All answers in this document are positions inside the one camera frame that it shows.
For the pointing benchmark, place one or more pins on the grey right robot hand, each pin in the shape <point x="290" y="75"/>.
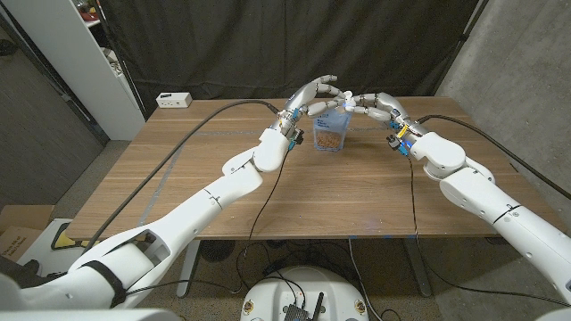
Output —
<point x="392" y="107"/>

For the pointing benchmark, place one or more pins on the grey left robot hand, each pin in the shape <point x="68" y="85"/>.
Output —
<point x="301" y="98"/>

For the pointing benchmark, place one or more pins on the white airpods case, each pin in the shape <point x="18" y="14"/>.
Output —
<point x="349" y="100"/>

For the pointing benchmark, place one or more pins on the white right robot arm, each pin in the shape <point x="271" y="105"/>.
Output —
<point x="482" y="196"/>

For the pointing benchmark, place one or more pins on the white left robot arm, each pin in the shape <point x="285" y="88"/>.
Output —
<point x="192" y="214"/>

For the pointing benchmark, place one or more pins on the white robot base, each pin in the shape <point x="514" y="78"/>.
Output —
<point x="267" y="294"/>

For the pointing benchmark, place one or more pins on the blue almond food bag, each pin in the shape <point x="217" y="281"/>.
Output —
<point x="332" y="134"/>

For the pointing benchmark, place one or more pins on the black backdrop stand pole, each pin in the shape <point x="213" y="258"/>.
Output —
<point x="133" y="91"/>
<point x="462" y="44"/>

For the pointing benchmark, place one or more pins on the black backdrop curtain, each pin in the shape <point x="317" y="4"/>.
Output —
<point x="223" y="44"/>

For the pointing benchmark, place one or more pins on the white power strip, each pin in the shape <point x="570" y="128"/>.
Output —
<point x="174" y="100"/>

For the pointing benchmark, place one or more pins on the grey table leg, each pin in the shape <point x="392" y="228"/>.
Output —
<point x="417" y="267"/>

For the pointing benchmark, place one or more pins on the round black floor fan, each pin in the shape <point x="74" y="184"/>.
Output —
<point x="217" y="250"/>

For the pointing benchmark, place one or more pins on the white table leg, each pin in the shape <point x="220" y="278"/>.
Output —
<point x="187" y="272"/>

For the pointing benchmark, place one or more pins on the black antenna module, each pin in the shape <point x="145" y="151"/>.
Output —
<point x="299" y="312"/>

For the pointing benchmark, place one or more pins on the red shelf item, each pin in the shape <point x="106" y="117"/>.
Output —
<point x="89" y="15"/>

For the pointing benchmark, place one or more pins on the white shelf cabinet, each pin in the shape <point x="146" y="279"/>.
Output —
<point x="67" y="53"/>

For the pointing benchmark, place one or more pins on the brown cardboard box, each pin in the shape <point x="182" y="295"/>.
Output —
<point x="20" y="223"/>

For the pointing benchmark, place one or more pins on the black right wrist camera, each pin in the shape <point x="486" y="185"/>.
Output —
<point x="393" y="142"/>

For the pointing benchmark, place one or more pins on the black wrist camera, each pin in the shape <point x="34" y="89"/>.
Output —
<point x="298" y="136"/>
<point x="393" y="142"/>

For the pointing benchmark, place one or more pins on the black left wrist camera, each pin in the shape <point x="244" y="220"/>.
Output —
<point x="298" y="136"/>

